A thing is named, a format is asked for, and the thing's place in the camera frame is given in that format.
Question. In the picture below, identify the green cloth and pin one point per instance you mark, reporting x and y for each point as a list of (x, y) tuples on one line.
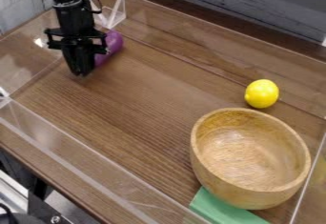
[(218, 212)]

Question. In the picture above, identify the brown wooden bowl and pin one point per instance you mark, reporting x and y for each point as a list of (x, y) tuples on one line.
[(248, 158)]

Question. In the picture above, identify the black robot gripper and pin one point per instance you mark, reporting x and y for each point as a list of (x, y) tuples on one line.
[(76, 35)]

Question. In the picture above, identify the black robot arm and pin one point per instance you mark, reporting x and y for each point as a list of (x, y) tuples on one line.
[(76, 38)]

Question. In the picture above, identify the purple toy eggplant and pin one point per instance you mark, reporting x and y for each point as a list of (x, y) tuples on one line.
[(113, 41)]

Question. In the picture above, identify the yellow toy lemon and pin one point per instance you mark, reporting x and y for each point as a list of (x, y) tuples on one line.
[(262, 94)]

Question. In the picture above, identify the black metal stand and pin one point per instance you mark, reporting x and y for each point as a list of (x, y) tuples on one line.
[(23, 193)]

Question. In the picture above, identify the clear acrylic corner bracket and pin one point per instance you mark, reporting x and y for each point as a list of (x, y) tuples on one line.
[(108, 16)]

